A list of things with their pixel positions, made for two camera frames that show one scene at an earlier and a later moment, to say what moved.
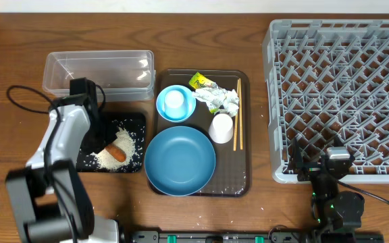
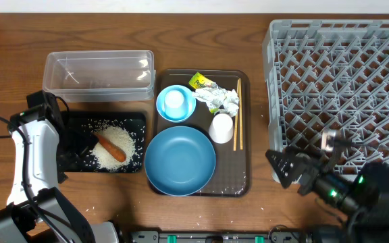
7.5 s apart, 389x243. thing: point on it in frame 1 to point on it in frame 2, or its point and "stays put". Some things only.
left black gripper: x=92 y=147 to x=86 y=140
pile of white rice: x=125 y=142 stays put
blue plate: x=179 y=160 stays put
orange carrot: x=115 y=152 stays put
